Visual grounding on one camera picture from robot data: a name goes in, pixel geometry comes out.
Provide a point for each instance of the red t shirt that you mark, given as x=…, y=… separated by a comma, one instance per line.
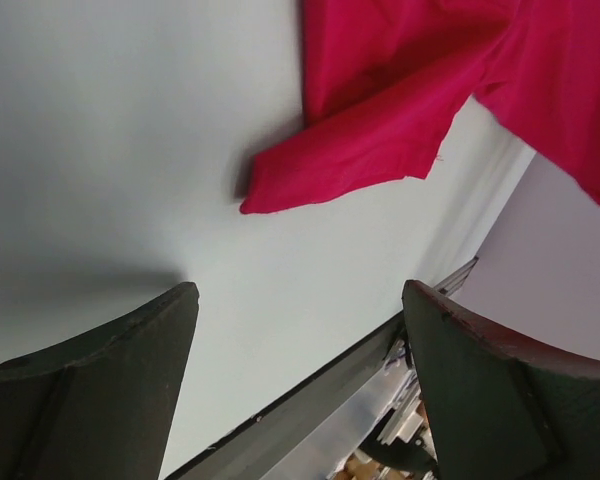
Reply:
x=383, y=81

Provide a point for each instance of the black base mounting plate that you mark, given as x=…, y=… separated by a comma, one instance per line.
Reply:
x=311, y=430

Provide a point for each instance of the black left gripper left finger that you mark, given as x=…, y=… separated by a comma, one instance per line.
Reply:
x=101, y=404

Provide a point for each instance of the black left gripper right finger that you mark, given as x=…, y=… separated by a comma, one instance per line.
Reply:
x=500, y=404

